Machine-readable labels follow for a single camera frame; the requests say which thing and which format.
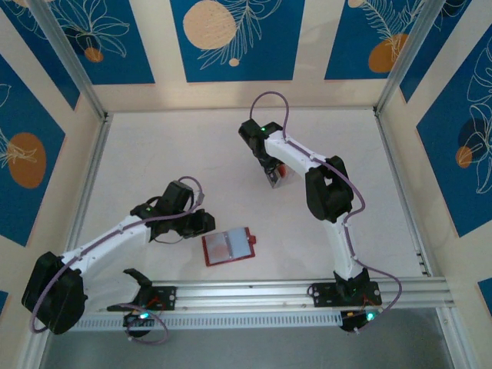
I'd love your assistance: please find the clear acrylic card box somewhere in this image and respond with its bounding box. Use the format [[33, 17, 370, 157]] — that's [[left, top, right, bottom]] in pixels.
[[266, 161, 298, 190]]

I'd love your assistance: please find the red leather card holder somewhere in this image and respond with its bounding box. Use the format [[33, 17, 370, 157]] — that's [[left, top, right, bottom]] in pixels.
[[201, 226, 258, 268]]

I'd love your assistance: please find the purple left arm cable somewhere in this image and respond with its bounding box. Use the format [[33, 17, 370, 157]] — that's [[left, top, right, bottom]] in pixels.
[[30, 176, 205, 344]]

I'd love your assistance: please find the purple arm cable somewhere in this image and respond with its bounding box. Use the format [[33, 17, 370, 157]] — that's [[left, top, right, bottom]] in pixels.
[[249, 91, 403, 321], [30, 176, 205, 344]]

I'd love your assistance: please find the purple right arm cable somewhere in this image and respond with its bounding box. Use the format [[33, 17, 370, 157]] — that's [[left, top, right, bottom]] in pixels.
[[249, 91, 403, 321]]

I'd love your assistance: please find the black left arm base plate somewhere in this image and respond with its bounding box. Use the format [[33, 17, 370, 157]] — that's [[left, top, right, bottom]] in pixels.
[[106, 286, 178, 311]]

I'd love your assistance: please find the aluminium mounting rail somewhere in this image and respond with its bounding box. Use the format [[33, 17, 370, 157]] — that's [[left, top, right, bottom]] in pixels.
[[32, 278, 450, 317]]

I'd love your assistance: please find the aluminium side rail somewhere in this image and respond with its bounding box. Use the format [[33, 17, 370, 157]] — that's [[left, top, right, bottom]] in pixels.
[[55, 113, 115, 285], [374, 109, 434, 278]]

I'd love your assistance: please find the white slotted cable duct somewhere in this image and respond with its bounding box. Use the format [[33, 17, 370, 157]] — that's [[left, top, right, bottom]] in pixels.
[[49, 311, 343, 332]]

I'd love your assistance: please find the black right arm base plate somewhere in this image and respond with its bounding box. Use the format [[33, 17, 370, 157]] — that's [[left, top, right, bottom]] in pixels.
[[309, 282, 384, 308]]

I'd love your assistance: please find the aluminium frame post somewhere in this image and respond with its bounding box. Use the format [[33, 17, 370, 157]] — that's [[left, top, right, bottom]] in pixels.
[[374, 0, 450, 116], [28, 0, 109, 121]]

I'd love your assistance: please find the aluminium frame leg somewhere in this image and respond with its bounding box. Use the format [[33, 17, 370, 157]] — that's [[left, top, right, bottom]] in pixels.
[[18, 314, 53, 369], [436, 307, 476, 369]]

